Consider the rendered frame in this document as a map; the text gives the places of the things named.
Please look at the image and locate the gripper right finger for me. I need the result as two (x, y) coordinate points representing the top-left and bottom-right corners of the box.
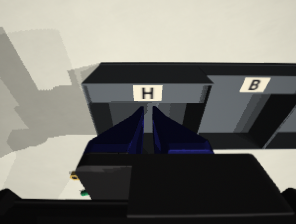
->
(152, 106), (214, 154)

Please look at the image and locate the yellow hex nut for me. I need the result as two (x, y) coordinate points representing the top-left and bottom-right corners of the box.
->
(70, 171), (79, 180)

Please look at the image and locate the black rack of three bins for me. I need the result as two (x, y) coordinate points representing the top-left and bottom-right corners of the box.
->
(81, 62), (296, 154)

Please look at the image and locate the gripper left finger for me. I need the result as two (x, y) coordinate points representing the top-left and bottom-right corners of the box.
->
(82, 106), (144, 155)

